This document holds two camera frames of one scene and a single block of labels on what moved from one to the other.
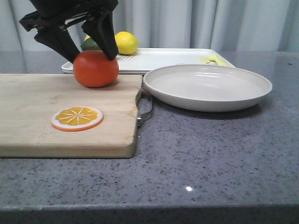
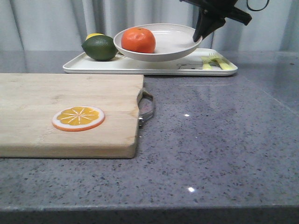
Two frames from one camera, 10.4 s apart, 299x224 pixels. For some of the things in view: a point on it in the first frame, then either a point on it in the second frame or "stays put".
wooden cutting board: [28, 101] stays put
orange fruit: [92, 69] → [138, 39]
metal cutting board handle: [140, 117] stays put
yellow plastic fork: [214, 59] stays put
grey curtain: [238, 25] stays put
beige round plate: [206, 87] → [171, 40]
